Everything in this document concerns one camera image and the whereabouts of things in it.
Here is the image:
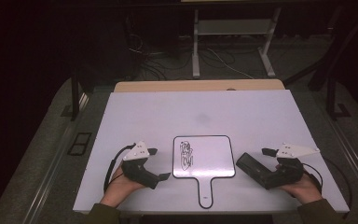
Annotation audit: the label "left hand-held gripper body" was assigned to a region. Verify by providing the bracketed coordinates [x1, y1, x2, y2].
[120, 141, 161, 190]

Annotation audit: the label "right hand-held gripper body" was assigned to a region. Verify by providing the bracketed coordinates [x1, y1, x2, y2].
[274, 142, 321, 189]

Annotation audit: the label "black whiteboard eraser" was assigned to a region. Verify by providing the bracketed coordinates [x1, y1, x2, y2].
[235, 151, 278, 190]

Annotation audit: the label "small whiteboard with handle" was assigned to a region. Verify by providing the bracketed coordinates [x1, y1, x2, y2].
[172, 134, 237, 210]

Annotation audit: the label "person's left hand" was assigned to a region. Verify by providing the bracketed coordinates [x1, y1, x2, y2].
[100, 163, 145, 208]

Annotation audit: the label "person's right hand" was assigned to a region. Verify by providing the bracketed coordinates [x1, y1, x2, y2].
[280, 173, 324, 205]

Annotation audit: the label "light wooden table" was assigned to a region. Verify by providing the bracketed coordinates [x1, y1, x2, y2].
[114, 78, 286, 93]

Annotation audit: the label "white metal stand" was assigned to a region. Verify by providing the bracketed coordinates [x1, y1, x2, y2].
[191, 7, 282, 79]

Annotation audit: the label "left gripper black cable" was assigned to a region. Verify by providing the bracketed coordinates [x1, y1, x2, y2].
[103, 142, 137, 194]

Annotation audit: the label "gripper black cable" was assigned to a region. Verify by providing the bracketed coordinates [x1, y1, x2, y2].
[103, 142, 137, 194]
[302, 156, 352, 220]

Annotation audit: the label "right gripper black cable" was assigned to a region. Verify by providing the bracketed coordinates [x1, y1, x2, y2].
[302, 156, 352, 220]

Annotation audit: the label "aluminium floor rail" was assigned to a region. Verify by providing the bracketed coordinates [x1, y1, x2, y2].
[21, 92, 90, 224]
[328, 117, 358, 202]

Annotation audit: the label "black metal stand post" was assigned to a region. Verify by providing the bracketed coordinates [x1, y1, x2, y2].
[324, 74, 352, 121]
[60, 70, 90, 122]

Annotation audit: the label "black floor cables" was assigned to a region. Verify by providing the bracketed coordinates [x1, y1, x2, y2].
[126, 31, 194, 81]

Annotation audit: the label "white floor cable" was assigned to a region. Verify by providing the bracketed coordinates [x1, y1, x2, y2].
[206, 46, 256, 80]

